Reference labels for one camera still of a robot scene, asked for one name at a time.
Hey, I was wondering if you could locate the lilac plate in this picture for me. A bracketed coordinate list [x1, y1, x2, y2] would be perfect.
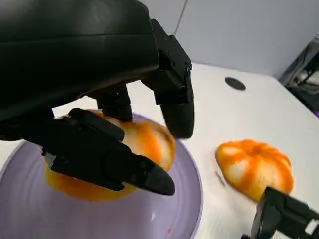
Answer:
[0, 113, 204, 239]

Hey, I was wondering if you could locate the orange and white bread roll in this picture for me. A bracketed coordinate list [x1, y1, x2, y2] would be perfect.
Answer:
[43, 109, 176, 203]
[215, 139, 294, 203]

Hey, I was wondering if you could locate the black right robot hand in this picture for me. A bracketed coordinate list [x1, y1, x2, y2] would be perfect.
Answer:
[250, 186, 319, 239]

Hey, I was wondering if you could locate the dark workshop equipment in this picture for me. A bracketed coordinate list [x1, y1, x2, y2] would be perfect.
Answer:
[278, 34, 319, 118]

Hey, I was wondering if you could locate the black table cable grommet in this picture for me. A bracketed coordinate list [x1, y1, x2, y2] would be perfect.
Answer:
[224, 77, 247, 91]

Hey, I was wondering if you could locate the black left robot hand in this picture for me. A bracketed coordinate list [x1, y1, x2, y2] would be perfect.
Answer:
[0, 0, 195, 196]

